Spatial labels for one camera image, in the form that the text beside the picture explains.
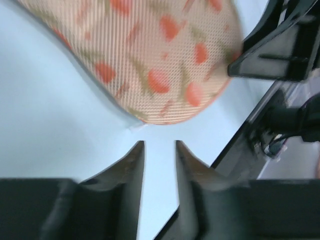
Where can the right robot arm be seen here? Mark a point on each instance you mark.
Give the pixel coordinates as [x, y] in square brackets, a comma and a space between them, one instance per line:
[296, 121]

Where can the pink mesh laundry bag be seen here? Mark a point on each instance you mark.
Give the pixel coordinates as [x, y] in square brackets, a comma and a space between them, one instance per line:
[162, 61]

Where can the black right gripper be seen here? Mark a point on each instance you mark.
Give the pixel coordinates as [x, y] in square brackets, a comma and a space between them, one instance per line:
[287, 52]

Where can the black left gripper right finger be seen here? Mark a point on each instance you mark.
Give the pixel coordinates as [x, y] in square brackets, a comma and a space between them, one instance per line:
[214, 207]

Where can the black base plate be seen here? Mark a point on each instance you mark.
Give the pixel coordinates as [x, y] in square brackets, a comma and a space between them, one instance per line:
[240, 159]

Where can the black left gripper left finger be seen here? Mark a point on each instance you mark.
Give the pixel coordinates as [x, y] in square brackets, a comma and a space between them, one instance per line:
[103, 207]

